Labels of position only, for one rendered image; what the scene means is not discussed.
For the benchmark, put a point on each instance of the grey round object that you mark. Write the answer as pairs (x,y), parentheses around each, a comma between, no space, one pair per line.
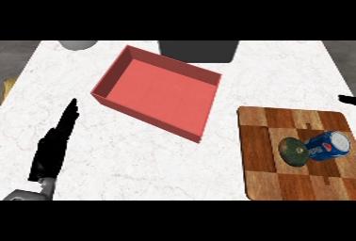
(77,44)

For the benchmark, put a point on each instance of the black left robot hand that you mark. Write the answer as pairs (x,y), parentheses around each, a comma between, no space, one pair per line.
(52,147)

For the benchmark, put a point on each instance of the dark green round vegetable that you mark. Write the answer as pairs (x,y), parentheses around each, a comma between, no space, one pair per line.
(293,152)

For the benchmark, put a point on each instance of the yellow wooden object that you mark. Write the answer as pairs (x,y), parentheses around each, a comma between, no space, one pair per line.
(7,88)

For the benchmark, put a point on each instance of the dark grey appliance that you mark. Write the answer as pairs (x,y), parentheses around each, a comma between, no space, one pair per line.
(198,51)

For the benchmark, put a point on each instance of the red cardboard box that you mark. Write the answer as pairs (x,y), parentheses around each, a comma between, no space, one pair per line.
(157,91)

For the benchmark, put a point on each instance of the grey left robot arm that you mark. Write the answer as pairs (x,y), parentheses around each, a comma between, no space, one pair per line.
(33,192)

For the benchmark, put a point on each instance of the checkered wooden cutting board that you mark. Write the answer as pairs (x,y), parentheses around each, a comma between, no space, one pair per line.
(295,153)

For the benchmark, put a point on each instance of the blue soda can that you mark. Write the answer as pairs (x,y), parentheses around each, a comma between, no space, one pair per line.
(328,146)

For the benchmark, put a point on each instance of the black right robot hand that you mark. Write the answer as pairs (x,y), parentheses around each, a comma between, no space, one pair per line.
(347,99)

